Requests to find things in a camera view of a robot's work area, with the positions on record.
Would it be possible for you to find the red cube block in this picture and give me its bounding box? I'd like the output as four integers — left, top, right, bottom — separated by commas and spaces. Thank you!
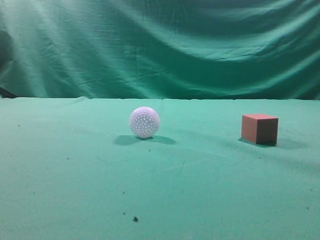
241, 113, 279, 145

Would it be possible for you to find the white dimpled ball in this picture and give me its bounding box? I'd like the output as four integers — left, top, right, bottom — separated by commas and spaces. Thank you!
129, 106, 161, 139

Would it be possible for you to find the green backdrop cloth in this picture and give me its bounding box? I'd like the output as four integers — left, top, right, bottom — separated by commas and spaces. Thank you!
0, 0, 320, 100

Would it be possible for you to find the green table cloth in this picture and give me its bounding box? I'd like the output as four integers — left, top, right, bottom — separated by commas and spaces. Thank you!
0, 97, 320, 240

